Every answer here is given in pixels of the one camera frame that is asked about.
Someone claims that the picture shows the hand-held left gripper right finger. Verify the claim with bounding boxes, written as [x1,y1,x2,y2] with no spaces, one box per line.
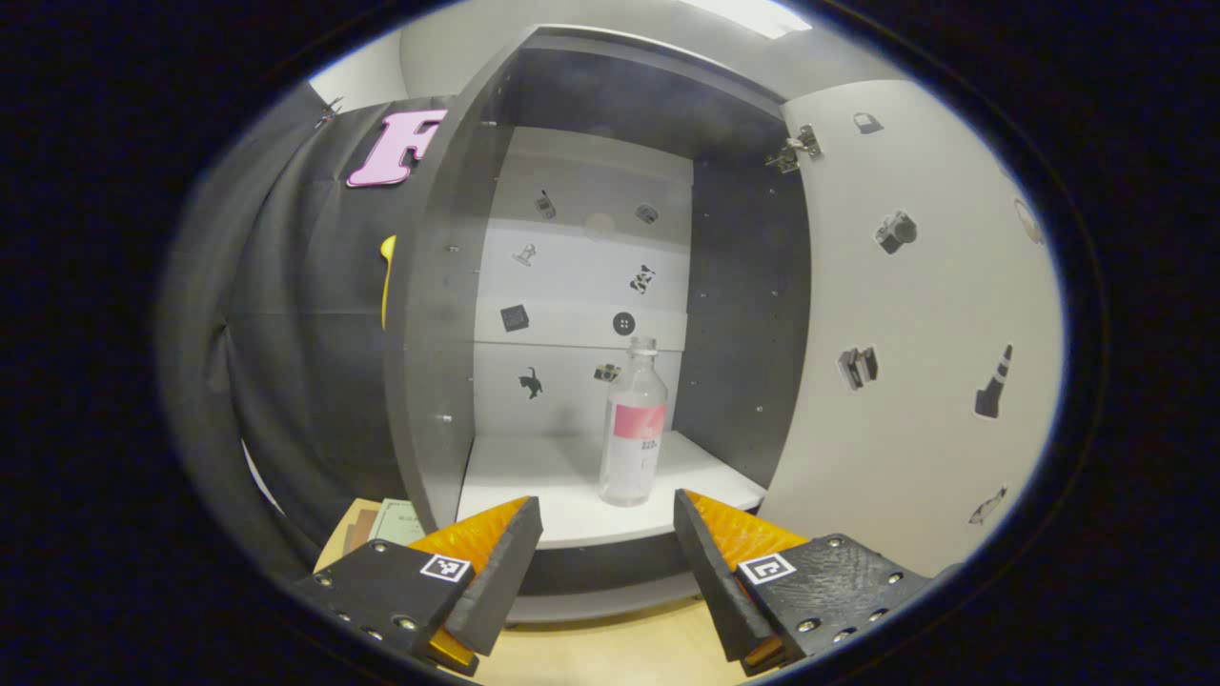
[673,490,940,677]

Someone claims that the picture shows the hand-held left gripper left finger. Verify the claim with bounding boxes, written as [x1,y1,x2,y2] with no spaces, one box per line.
[291,495,544,677]

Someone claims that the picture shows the clear bottle with red label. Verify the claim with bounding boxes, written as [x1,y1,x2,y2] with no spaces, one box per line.
[599,335,669,508]

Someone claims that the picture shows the grey cabinet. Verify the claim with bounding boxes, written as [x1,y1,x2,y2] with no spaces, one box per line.
[381,24,811,625]

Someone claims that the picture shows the metal door hinge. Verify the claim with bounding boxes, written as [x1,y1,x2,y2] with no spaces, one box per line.
[765,124,824,174]

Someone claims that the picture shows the brown book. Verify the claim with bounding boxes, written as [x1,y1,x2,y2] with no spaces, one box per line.
[341,505,382,554]

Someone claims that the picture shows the black backdrop cloth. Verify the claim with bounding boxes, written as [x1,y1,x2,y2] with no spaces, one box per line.
[157,81,449,582]

